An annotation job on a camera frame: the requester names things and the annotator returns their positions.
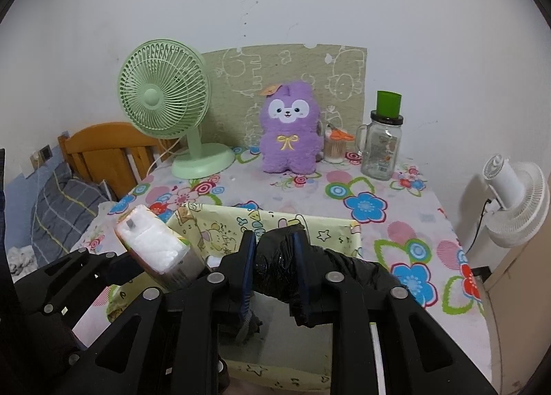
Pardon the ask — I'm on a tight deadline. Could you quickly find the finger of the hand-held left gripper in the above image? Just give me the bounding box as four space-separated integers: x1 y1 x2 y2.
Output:
15 250 164 322

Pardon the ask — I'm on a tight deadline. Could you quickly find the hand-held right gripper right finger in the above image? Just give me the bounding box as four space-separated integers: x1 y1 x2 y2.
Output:
290 225 500 395

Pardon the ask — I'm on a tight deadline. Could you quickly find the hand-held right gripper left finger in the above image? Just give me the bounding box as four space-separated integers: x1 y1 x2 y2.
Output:
56 231 259 395

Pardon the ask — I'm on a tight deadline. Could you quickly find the black plastic bag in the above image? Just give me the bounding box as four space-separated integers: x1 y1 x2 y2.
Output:
254 227 399 327

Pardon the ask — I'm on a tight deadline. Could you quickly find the cartoon print storage box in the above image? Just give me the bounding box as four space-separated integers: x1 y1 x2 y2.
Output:
105 201 382 393

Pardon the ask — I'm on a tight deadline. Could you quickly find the grey sock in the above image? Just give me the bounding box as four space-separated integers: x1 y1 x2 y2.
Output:
232 311 264 344

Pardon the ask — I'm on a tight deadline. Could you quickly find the cartoon print tissue pack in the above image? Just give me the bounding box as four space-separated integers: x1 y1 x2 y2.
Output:
114 205 204 289

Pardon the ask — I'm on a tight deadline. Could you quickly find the white crumpled cloth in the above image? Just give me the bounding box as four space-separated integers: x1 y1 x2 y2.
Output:
6 244 37 277

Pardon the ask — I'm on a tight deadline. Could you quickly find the grey plaid pillow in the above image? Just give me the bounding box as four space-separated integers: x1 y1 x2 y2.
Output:
26 160 113 267

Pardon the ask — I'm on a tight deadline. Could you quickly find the purple plush toy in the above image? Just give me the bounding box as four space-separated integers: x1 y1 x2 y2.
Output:
258 81 324 174

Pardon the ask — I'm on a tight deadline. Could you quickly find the floral tablecloth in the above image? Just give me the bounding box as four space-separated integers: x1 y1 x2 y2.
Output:
69 143 493 395

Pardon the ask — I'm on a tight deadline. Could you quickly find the small jar with orange lid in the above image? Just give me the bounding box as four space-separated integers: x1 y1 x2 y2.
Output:
322 124 351 164

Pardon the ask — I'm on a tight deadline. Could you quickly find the glass jar with green lid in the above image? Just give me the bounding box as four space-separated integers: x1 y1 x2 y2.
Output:
355 91 404 181

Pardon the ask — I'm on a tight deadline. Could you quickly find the green desk fan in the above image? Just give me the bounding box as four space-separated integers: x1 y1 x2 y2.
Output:
118 39 235 181

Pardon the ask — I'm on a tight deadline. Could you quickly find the green printed board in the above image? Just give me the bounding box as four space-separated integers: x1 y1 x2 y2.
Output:
200 43 368 159

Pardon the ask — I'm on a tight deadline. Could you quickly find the white standing fan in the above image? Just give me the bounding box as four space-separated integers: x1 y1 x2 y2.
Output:
482 154 551 249

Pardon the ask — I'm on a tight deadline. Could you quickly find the beige door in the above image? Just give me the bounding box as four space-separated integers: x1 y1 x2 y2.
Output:
478 244 551 395

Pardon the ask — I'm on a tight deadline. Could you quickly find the wall socket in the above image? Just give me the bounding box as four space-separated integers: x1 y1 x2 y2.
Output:
29 145 53 170

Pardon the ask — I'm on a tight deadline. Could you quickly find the white fan cord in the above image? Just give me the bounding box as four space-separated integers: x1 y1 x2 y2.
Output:
146 139 181 176

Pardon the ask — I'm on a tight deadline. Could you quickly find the black fan cable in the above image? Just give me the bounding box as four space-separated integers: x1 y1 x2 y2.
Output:
467 197 493 254

